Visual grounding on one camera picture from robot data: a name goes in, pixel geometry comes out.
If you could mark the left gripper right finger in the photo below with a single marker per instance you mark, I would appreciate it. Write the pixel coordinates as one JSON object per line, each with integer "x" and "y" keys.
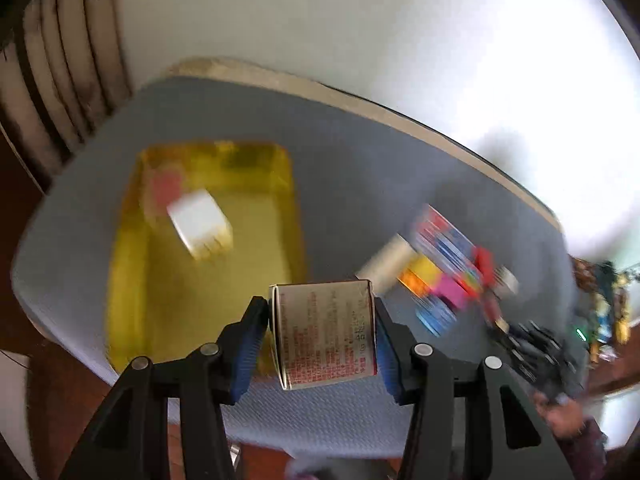
{"x": 504, "y": 437}

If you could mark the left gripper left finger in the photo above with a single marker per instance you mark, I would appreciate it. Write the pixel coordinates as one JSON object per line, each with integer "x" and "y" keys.
{"x": 127, "y": 437}

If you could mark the white box red text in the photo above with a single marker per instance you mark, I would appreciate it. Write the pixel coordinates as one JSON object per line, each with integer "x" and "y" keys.
{"x": 323, "y": 333}

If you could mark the clear plastic box blue label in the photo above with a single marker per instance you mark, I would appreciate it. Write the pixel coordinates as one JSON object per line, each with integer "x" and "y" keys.
{"x": 435, "y": 237}

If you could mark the person's right hand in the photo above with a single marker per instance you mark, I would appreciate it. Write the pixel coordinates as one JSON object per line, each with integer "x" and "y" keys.
{"x": 568, "y": 422}

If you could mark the gold and red rectangular box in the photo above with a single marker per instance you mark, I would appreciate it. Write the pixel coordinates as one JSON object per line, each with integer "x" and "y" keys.
{"x": 492, "y": 312}

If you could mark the white cube striped side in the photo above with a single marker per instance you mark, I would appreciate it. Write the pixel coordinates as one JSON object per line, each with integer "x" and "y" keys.
{"x": 506, "y": 284}

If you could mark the pink cube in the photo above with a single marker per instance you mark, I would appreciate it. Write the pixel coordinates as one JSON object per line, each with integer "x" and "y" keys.
{"x": 452, "y": 293}

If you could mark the colourful clutter on floor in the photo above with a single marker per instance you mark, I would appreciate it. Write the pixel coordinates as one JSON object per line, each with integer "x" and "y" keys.
{"x": 609, "y": 318}

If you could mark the yellow cube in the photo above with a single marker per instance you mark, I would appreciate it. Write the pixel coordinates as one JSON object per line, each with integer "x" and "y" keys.
{"x": 426, "y": 271}

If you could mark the beige rectangular bar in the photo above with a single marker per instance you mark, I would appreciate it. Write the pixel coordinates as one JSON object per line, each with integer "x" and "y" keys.
{"x": 383, "y": 268}

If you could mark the red block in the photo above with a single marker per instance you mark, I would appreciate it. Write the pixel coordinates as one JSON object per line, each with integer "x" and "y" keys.
{"x": 484, "y": 262}

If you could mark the grey honeycomb mesh mat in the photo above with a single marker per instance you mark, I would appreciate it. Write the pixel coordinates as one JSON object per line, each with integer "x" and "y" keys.
{"x": 359, "y": 181}

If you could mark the red toffee tin box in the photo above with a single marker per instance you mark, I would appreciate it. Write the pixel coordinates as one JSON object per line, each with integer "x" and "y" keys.
{"x": 163, "y": 303}

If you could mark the beige patterned curtain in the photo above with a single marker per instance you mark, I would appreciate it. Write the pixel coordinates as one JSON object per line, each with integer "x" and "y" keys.
{"x": 62, "y": 76}

